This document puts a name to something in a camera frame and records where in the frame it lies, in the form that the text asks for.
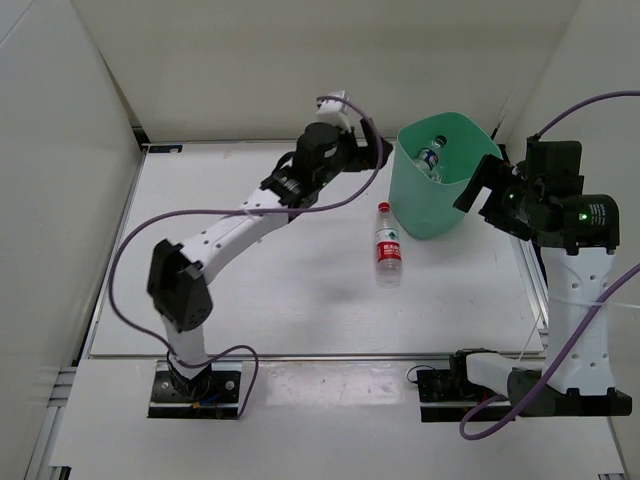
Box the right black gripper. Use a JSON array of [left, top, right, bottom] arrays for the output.
[[452, 155, 541, 242]]

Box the crushed blue-label plastic bottle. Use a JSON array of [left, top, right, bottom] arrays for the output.
[[413, 147, 440, 174]]

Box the green plastic bin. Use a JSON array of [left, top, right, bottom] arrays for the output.
[[389, 112, 501, 240]]

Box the small black-cap plastic bottle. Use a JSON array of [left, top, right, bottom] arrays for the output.
[[430, 135, 447, 156]]

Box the red-label plastic water bottle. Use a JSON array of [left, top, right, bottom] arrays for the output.
[[374, 202, 402, 288]]

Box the clear blue-cap plastic bottle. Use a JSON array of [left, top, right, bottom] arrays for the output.
[[426, 169, 444, 183]]

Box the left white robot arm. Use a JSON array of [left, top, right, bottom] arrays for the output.
[[147, 122, 392, 402]]

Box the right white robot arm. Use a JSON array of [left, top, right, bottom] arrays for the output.
[[449, 137, 632, 417]]

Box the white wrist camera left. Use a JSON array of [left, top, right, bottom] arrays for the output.
[[316, 100, 351, 132]]

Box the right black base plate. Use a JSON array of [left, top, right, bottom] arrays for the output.
[[406, 365, 496, 423]]

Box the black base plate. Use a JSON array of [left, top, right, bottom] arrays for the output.
[[147, 361, 243, 420], [406, 365, 496, 423]]

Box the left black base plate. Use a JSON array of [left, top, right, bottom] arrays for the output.
[[147, 361, 243, 420]]

